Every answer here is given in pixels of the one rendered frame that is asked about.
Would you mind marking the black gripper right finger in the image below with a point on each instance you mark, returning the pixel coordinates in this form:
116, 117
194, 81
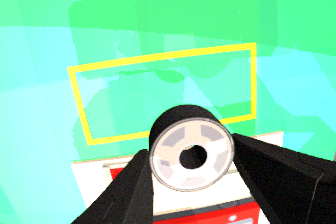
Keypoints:
289, 187

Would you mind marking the yellow rectangular outline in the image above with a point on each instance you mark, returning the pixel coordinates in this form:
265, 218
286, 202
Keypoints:
159, 57

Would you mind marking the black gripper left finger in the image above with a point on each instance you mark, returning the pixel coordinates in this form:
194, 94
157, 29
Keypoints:
128, 199

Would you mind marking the black wheel with cream hub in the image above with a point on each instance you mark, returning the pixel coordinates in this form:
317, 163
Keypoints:
202, 166

